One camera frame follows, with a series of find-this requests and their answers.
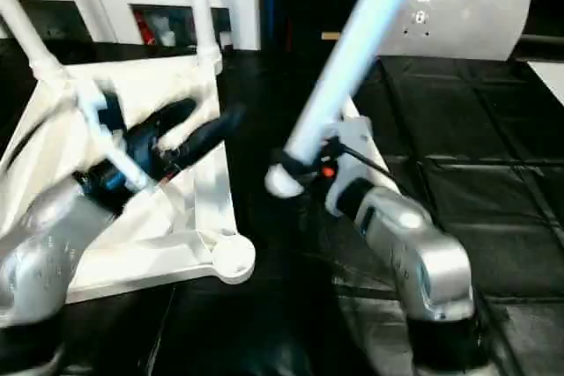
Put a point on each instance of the white plastic table top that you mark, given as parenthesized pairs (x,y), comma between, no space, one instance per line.
(145,252)

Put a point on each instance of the white plastic table leg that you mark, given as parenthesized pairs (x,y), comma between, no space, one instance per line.
(352,41)
(376,151)
(202,10)
(22,28)

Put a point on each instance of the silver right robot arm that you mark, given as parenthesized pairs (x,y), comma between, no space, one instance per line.
(418,252)

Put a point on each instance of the small white jar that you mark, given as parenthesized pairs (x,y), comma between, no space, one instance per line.
(226,39)
(167,37)

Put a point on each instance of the red bottle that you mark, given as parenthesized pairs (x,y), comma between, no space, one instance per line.
(142,28)

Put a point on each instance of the black padded work mat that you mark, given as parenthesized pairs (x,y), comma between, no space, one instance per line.
(462,129)

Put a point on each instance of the grey printed cushion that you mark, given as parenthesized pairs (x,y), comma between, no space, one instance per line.
(476,19)

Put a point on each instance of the white flat board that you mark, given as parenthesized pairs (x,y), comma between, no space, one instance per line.
(551,81)

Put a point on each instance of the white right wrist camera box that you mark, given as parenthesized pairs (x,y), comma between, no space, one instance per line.
(352,138)

